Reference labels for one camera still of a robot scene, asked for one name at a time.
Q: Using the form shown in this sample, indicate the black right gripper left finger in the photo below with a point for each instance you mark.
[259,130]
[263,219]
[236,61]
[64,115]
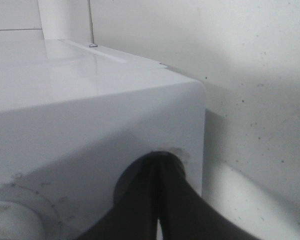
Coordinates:
[134,215]

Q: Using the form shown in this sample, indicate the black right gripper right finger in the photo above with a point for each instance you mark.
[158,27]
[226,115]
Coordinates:
[184,215]

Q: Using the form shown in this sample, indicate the white microwave oven body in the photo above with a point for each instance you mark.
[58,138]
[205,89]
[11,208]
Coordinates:
[73,118]

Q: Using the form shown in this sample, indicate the lower white timer knob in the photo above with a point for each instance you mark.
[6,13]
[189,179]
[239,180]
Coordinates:
[26,214]

